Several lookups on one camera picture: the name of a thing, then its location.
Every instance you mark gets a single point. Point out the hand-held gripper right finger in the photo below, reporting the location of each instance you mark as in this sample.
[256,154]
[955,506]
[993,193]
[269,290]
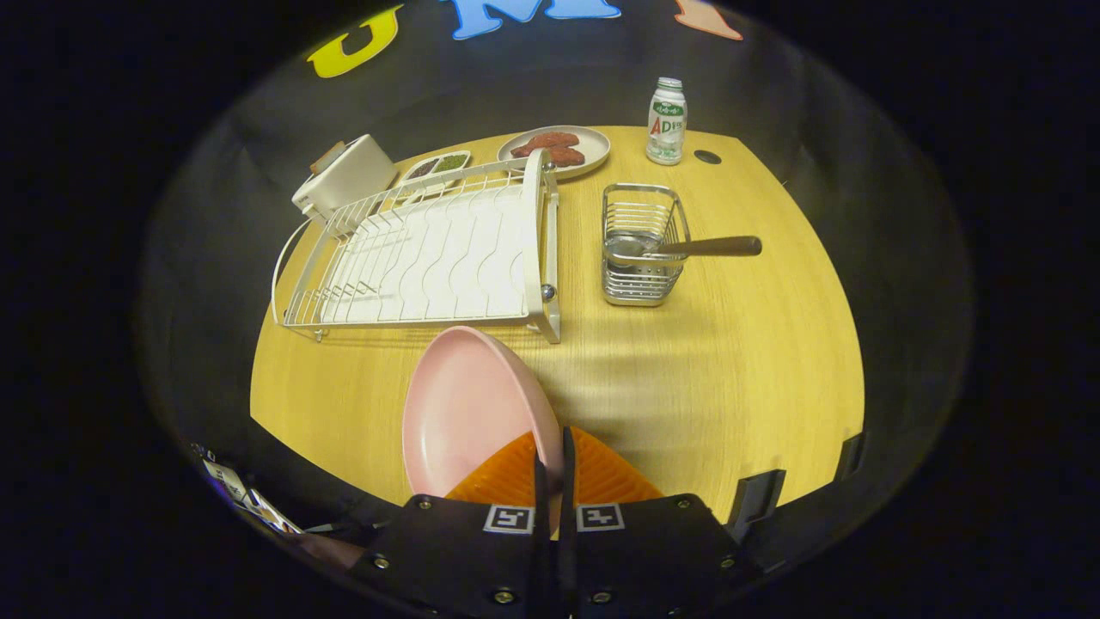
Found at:
[568,559]

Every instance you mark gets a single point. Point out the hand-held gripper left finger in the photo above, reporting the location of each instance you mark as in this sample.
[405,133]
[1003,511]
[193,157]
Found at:
[542,559]

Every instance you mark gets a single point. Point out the pink plate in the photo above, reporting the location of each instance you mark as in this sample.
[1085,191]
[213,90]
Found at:
[464,413]

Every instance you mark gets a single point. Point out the white divided condiment dish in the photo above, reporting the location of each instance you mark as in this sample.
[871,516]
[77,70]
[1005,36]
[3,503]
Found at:
[447,162]

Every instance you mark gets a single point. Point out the beige plate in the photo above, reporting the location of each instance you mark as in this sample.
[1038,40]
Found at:
[595,146]

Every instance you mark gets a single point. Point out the white printed label strip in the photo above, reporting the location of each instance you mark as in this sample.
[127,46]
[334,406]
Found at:
[225,477]

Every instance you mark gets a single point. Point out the red meat slice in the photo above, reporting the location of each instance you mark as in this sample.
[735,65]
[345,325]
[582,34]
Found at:
[546,140]
[567,157]

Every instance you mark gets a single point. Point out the white toaster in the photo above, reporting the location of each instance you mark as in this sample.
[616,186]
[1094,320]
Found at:
[352,176]

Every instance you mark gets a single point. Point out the white drink bottle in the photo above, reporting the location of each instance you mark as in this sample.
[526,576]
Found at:
[666,129]

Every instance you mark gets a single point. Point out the brown toast slice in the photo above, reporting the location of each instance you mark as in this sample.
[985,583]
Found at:
[326,159]

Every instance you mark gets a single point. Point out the black backdrop cloth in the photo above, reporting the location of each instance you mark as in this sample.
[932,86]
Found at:
[816,103]

